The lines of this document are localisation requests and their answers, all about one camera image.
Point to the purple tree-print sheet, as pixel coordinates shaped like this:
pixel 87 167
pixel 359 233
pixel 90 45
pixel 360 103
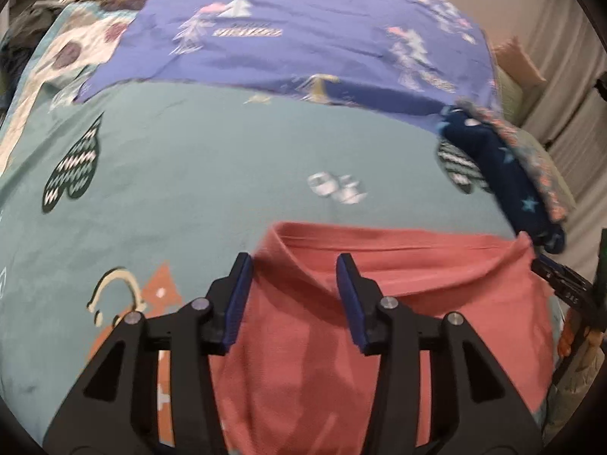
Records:
pixel 308 47

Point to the white quilt with blue border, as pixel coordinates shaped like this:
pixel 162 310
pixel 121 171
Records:
pixel 52 71

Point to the pink long-sleeved shirt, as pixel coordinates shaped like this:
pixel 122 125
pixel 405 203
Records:
pixel 427 284

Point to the navy star-print garment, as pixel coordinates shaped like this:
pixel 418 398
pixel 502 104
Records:
pixel 502 170

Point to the beige pillow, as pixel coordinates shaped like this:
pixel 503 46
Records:
pixel 517 59

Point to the teal printed blanket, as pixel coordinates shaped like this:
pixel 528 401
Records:
pixel 213 161

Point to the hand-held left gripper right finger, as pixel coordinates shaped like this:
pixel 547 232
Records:
pixel 352 301

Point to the pile of grey clothes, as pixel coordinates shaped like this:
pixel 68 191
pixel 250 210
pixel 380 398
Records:
pixel 23 33

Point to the grey curtain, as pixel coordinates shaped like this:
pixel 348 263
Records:
pixel 574 80

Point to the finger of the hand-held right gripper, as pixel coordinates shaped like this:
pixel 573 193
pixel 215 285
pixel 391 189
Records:
pixel 557 277

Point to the small green pillow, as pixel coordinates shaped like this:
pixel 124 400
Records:
pixel 511 99

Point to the pink floral garment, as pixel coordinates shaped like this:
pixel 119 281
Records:
pixel 536 166

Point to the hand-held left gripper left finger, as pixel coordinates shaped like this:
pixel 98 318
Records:
pixel 237 296

